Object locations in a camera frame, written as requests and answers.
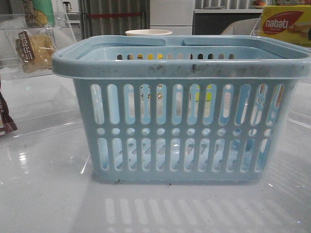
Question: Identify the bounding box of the packaged bread clear wrapper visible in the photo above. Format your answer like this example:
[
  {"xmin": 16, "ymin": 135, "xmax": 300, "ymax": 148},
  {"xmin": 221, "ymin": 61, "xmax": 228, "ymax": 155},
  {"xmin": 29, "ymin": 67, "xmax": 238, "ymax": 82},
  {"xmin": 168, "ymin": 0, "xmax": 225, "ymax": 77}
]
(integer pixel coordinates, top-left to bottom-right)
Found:
[{"xmin": 15, "ymin": 29, "xmax": 56, "ymax": 73}]

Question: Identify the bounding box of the light blue plastic basket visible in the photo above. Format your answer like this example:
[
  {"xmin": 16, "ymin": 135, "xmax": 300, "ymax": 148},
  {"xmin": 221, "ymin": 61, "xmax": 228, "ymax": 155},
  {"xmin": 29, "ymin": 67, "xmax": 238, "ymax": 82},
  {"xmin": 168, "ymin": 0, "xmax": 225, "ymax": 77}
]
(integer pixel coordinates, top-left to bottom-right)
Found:
[{"xmin": 52, "ymin": 35, "xmax": 311, "ymax": 183}]

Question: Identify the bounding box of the white paper cup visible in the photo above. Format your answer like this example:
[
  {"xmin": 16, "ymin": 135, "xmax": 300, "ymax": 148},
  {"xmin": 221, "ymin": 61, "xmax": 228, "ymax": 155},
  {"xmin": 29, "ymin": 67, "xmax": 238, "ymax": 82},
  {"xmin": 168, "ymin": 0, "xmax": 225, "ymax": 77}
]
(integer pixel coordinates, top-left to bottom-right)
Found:
[{"xmin": 125, "ymin": 29, "xmax": 172, "ymax": 36}]

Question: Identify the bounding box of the white cabinet background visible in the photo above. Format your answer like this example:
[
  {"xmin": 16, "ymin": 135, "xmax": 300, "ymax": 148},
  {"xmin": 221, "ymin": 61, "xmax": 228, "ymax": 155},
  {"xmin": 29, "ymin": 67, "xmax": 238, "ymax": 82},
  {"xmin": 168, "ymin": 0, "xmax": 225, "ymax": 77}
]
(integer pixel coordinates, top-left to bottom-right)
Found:
[{"xmin": 150, "ymin": 0, "xmax": 195, "ymax": 35}]

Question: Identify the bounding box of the clear acrylic shelf left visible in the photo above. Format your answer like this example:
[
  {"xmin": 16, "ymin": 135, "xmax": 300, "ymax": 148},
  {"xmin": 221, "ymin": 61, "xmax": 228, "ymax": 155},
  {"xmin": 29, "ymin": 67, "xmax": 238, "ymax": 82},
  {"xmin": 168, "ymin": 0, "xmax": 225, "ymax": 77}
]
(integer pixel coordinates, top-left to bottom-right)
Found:
[{"xmin": 0, "ymin": 13, "xmax": 76, "ymax": 81}]

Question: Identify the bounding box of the dark red snack packet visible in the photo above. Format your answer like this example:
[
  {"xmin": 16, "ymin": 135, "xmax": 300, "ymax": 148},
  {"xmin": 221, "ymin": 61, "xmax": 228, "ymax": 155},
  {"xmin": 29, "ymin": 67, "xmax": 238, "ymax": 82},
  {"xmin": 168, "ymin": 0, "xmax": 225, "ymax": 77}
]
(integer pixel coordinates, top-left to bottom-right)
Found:
[{"xmin": 0, "ymin": 94, "xmax": 17, "ymax": 136}]

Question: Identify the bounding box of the green cartoon snack can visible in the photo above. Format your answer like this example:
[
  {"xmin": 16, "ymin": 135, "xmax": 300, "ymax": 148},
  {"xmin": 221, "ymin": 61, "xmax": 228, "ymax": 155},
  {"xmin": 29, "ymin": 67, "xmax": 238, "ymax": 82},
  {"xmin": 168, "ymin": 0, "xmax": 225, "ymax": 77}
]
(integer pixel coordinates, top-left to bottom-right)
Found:
[{"xmin": 21, "ymin": 0, "xmax": 55, "ymax": 28}]

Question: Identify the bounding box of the clear acrylic stand right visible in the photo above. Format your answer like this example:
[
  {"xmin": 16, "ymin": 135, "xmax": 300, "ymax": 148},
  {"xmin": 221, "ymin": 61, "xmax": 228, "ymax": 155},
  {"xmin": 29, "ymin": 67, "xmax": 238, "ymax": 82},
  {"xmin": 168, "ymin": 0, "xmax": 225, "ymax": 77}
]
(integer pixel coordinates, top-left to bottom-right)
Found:
[{"xmin": 250, "ymin": 9, "xmax": 311, "ymax": 49}]

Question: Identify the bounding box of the yellow nabati wafer box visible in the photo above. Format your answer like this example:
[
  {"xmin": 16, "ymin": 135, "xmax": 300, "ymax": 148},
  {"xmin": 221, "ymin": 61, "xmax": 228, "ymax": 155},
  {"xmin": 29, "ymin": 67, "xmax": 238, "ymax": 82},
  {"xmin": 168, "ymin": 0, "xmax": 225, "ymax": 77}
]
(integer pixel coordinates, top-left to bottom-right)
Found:
[{"xmin": 259, "ymin": 5, "xmax": 311, "ymax": 47}]

